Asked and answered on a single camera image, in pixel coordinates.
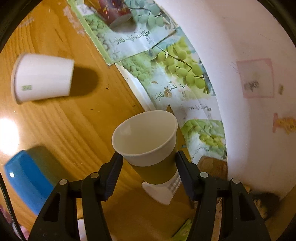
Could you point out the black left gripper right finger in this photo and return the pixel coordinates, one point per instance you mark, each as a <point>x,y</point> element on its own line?
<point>240,220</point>

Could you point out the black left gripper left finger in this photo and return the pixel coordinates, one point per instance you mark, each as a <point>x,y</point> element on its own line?
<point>57,219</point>

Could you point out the paper cup with brown sleeve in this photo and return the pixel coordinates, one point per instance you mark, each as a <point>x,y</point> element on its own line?
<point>147,141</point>

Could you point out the translucent white plastic cup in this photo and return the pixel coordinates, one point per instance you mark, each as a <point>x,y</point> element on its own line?
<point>82,230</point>

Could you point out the blue plastic cup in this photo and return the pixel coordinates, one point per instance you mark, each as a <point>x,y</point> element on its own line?
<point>28,181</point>

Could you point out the checkered paper cup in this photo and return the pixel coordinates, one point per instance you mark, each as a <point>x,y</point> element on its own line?
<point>163,193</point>

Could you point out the plain white paper cup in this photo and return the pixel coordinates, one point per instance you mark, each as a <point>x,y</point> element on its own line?
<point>36,77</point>

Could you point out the dark red printed cup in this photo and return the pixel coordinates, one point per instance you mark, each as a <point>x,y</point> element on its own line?
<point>112,12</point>

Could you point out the green wet wipes pack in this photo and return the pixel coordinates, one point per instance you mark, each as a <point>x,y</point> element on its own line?
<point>183,231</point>

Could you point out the green grape poster sheet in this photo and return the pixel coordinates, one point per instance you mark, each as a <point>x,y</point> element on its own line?
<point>159,62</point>

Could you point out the yellow toy wall sticker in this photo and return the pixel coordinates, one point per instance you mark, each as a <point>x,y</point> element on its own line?
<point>287,124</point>

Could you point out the pink paper on wall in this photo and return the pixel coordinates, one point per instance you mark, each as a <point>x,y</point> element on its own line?
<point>257,78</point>

